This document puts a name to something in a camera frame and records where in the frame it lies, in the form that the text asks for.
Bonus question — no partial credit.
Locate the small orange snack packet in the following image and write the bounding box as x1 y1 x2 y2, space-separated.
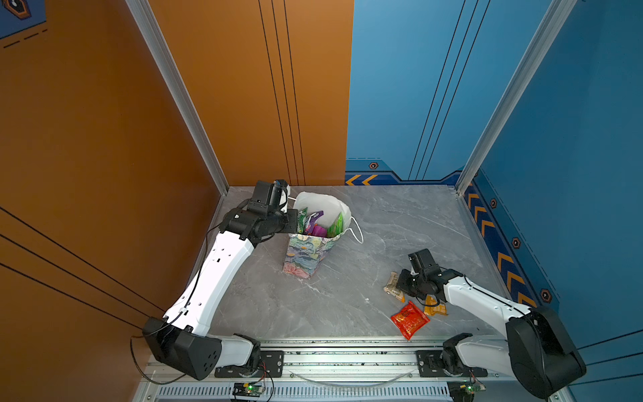
424 295 448 317

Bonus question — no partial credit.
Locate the beige clear snack packet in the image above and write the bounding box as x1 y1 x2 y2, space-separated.
383 272 405 303

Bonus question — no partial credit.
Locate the pink berries candy bag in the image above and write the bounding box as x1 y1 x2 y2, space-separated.
303 211 324 236

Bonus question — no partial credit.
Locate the floral white paper bag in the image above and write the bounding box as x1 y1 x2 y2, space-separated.
282 192 364 279

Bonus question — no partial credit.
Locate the red snack packet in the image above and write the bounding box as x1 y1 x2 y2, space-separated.
391 301 430 340

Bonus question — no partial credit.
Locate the green Lays chips bag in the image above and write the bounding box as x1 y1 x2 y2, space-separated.
327 213 344 238

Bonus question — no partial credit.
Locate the green yellow Fox's candy bag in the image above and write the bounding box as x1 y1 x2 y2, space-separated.
297 208 308 234

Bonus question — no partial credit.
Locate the purple grape candy bag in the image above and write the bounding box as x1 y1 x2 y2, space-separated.
311 224 328 238

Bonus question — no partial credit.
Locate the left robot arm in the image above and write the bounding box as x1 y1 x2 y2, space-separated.
142 208 298 380

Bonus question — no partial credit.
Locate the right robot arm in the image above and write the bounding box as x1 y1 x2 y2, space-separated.
398 268 587 400

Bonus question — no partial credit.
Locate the right circuit board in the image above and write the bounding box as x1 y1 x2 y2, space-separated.
447 383 487 402

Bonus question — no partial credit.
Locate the circuit board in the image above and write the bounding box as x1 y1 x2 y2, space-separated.
447 383 487 402
231 383 266 401

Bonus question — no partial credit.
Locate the left circuit board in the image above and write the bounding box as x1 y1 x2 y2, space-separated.
231 383 266 401

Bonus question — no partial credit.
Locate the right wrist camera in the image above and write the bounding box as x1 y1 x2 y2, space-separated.
408 249 436 276

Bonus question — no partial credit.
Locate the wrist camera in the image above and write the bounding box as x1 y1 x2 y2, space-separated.
247 179 291 216
408 249 436 276

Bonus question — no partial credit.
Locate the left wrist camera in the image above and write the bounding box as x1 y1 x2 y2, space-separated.
247 179 291 216

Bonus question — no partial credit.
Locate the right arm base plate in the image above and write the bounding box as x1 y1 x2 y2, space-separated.
415 349 489 378

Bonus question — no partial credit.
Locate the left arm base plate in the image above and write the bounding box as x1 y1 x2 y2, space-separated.
214 350 285 379

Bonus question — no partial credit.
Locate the aluminium rail frame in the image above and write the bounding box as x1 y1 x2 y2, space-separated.
131 335 576 402

